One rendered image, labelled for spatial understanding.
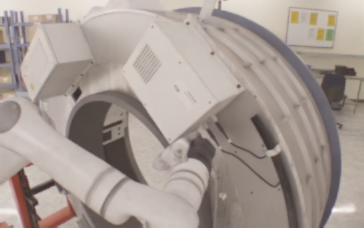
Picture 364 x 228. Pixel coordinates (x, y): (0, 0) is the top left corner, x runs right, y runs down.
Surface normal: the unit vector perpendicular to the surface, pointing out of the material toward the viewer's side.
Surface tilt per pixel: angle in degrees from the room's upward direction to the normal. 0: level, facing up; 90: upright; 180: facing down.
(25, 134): 50
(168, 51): 90
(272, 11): 90
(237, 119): 90
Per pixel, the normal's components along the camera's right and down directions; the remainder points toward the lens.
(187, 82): -0.61, 0.23
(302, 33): 0.04, 0.31
